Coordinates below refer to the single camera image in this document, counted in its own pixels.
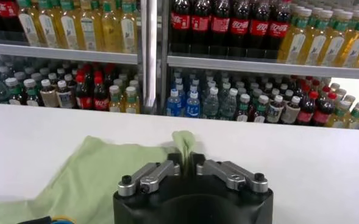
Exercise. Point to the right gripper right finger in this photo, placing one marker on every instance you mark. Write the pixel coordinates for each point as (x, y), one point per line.
(234, 178)

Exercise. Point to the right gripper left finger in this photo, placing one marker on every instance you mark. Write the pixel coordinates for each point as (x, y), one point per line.
(148, 179)

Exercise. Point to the green polo shirt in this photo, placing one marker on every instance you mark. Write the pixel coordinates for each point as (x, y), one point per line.
(90, 179)

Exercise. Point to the small bottle green label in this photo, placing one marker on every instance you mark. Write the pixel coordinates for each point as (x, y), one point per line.
(30, 94)
(14, 94)
(243, 109)
(260, 111)

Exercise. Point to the small dark bottle beige label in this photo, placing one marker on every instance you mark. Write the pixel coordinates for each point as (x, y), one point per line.
(48, 95)
(65, 97)
(274, 111)
(290, 112)

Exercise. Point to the blue water bottle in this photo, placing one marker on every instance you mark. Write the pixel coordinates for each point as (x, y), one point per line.
(193, 106)
(173, 105)

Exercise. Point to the small yellow tea bottle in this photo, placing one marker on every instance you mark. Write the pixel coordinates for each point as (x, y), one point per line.
(339, 117)
(115, 100)
(357, 117)
(132, 102)

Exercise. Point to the small cola bottle red cap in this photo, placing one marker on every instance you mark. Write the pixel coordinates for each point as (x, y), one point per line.
(307, 111)
(322, 112)
(83, 97)
(100, 99)

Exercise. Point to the white metal shelf rack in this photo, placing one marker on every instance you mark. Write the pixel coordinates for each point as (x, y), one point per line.
(258, 67)
(75, 54)

